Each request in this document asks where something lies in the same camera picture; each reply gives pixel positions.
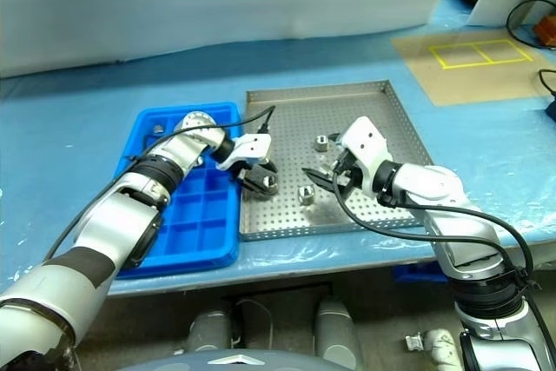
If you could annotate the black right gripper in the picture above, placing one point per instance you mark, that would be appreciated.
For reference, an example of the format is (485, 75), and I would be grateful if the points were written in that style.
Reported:
(347, 169)

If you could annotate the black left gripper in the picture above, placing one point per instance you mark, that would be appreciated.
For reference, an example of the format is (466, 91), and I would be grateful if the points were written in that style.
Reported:
(247, 171)

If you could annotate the small metal roller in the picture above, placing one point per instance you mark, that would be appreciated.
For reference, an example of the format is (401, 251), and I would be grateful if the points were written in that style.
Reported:
(270, 183)
(323, 167)
(306, 195)
(321, 143)
(157, 129)

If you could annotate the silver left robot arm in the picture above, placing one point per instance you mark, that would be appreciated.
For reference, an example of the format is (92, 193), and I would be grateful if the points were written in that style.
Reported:
(130, 214)

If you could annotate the perforated steel tray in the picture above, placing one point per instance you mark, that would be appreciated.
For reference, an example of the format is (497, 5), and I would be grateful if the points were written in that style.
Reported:
(304, 119)

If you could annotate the blue plastic compartment tray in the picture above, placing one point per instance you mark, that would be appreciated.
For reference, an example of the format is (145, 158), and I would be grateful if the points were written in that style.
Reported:
(208, 214)

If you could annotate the yellow tape rectangle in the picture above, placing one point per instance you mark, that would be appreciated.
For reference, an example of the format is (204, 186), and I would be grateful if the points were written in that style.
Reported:
(444, 67)

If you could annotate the grey rounded cylinder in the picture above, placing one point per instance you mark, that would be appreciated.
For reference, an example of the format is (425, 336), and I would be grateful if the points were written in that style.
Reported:
(336, 327)
(208, 332)

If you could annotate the brown cardboard mat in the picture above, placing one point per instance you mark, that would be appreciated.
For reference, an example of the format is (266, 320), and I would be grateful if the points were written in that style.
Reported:
(478, 82)

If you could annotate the dark grey rounded hull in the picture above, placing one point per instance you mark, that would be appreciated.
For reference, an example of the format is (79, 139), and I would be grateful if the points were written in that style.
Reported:
(234, 363)

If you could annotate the blue plastic table cover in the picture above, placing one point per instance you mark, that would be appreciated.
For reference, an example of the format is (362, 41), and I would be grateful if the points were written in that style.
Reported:
(65, 127)

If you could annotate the white pipe fitting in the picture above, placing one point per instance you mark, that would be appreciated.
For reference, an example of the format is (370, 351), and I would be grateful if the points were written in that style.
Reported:
(434, 345)

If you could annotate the dark blue device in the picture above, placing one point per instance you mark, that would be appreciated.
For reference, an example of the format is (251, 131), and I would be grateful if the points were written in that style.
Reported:
(551, 110)

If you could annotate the orange block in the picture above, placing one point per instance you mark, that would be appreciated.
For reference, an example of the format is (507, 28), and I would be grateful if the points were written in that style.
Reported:
(548, 30)

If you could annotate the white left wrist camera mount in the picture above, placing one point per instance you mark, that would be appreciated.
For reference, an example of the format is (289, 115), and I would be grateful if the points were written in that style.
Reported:
(252, 147)

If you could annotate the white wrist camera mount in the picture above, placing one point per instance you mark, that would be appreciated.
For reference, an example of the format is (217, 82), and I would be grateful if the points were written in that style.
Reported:
(252, 147)
(369, 145)

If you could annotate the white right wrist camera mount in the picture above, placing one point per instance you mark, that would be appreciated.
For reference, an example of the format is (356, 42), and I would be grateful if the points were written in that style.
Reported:
(369, 145)

